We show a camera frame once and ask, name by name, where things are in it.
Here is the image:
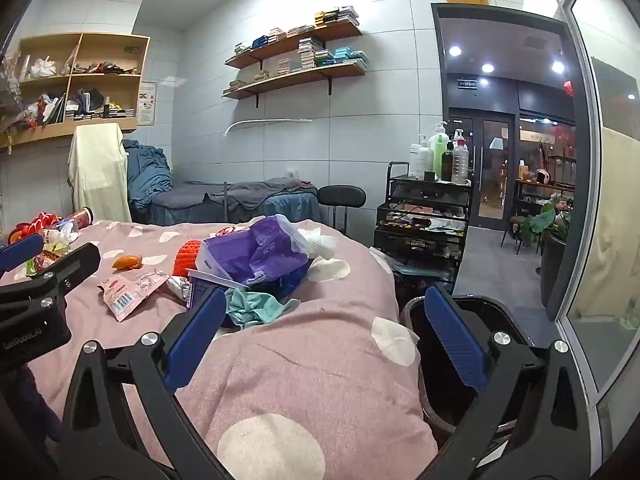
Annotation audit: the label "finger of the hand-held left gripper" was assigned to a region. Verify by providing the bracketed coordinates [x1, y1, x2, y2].
[0, 241, 102, 306]
[0, 233, 47, 275]

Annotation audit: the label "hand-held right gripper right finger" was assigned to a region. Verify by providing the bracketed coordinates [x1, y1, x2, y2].
[422, 284, 603, 480]

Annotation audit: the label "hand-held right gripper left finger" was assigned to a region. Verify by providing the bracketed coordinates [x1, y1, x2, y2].
[56, 286, 236, 480]

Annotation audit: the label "white wrapper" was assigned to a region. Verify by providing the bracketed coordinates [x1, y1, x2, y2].
[166, 276, 193, 302]

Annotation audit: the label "milk carton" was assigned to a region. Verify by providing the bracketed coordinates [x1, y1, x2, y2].
[185, 268, 236, 311]

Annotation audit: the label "pink snack wrapper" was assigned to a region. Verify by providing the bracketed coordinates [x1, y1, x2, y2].
[96, 268, 171, 322]

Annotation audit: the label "black trash bin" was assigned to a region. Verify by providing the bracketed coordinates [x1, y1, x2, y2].
[400, 295, 566, 441]

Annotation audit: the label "teal cloth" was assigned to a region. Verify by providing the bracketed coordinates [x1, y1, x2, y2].
[225, 287, 301, 331]

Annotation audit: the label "orange foam fruit net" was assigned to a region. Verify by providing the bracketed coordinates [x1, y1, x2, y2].
[172, 240, 206, 278]

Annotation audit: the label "purple plastic bag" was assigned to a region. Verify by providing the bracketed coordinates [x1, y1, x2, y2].
[195, 214, 313, 291]

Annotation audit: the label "cream paper bag red print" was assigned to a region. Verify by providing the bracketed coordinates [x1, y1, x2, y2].
[212, 217, 266, 241]

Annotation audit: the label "white tissue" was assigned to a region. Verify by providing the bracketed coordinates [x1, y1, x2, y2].
[297, 227, 338, 261]

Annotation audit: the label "pile of snack packets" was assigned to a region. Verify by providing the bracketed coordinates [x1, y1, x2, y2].
[0, 212, 81, 281]

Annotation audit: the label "small white bottle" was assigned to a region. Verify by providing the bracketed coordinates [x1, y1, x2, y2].
[40, 227, 80, 247]

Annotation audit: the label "red chips can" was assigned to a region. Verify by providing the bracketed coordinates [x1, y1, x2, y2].
[60, 207, 95, 229]

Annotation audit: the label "cream towel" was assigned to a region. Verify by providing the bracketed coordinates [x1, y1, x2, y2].
[67, 122, 133, 223]

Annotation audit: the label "black trolley cart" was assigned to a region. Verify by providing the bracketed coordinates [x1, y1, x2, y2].
[372, 161, 473, 291]

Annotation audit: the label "blue bedding pile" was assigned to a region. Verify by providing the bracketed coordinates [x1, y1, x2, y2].
[122, 139, 173, 208]

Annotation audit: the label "dark plant pot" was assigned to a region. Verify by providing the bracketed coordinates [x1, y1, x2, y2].
[540, 235, 568, 292]

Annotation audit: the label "wooden stool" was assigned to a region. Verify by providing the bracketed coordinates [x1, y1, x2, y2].
[500, 215, 528, 250]

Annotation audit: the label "wooden cubby shelf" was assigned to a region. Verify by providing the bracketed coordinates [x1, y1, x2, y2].
[0, 32, 151, 151]

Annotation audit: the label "green potted plant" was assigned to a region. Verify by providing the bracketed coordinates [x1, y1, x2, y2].
[520, 195, 573, 248]

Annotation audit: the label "massage bed blue cover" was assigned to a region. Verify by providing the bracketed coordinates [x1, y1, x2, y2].
[131, 177, 321, 226]

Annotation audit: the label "grey blanket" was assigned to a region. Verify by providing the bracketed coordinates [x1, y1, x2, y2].
[152, 177, 318, 211]

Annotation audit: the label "glass double door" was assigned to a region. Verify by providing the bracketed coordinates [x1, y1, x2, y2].
[448, 112, 516, 221]

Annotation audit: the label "clear plastic bottle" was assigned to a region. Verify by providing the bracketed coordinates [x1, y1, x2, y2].
[451, 130, 472, 186]

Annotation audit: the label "white pump bottle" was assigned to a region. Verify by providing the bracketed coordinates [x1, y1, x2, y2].
[409, 133, 434, 179]

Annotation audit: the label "black stool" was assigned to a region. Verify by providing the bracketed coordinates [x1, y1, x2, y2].
[317, 185, 367, 233]

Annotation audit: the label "green pump bottle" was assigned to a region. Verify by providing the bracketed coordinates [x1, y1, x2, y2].
[431, 122, 451, 180]

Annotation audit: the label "row of small boxes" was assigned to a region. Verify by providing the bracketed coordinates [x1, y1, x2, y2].
[232, 5, 361, 56]

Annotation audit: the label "wall poster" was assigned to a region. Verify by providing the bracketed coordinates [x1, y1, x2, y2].
[137, 81, 157, 127]

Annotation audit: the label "wooden wall shelf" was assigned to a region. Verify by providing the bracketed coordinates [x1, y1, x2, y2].
[225, 22, 363, 68]
[222, 62, 368, 108]

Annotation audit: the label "wall shelves with books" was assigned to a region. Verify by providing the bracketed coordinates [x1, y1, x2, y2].
[227, 36, 368, 93]

